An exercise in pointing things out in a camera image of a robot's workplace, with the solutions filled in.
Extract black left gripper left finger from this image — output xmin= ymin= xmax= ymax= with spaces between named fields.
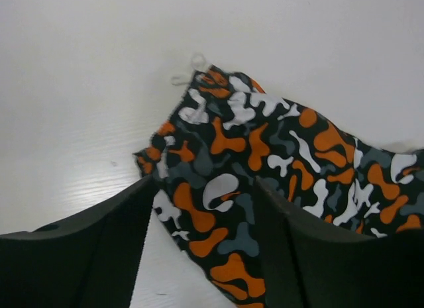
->
xmin=1 ymin=176 xmax=154 ymax=307

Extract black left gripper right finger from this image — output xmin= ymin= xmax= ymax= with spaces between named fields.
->
xmin=254 ymin=178 xmax=423 ymax=307

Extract orange grey camouflage shorts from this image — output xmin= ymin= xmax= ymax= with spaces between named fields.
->
xmin=134 ymin=54 xmax=423 ymax=307

